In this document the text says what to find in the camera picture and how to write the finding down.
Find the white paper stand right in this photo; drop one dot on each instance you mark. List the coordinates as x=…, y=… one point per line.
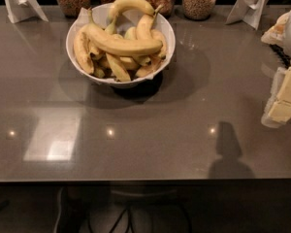
x=248, y=11

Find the right upright yellow banana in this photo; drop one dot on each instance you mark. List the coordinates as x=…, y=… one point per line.
x=144, y=26

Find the white bowl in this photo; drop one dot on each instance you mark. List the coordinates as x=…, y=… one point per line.
x=126, y=20

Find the lower middle yellow banana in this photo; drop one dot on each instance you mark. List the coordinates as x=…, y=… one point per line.
x=118, y=68

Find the large front yellow banana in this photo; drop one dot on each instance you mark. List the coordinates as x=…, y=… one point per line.
x=121, y=47

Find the left yellow banana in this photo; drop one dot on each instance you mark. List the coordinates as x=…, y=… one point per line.
x=81, y=51

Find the top curved yellow banana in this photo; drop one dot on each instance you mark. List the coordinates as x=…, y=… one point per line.
x=120, y=6

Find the white paper stand left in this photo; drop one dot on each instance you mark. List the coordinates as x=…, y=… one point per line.
x=20, y=10

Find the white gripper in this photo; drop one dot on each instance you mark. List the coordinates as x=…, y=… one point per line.
x=278, y=109

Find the white paper stand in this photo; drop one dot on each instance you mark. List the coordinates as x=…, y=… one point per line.
x=20, y=10
x=248, y=11

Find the glass jar of grains right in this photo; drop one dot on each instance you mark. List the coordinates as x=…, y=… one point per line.
x=197, y=9

